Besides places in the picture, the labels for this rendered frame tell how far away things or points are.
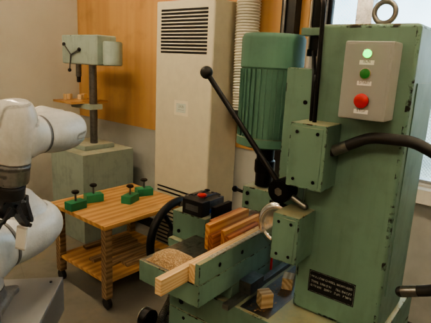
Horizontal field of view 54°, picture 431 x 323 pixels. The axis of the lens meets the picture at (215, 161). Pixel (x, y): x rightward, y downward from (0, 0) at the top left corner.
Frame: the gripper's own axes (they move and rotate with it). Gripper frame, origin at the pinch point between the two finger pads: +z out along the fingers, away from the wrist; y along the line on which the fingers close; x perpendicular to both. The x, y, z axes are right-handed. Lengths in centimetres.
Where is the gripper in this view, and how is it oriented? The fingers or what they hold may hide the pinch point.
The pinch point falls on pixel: (4, 256)
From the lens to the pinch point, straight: 126.4
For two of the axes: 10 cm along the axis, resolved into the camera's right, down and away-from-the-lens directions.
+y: -1.8, 2.1, -9.6
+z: -1.9, 9.5, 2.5
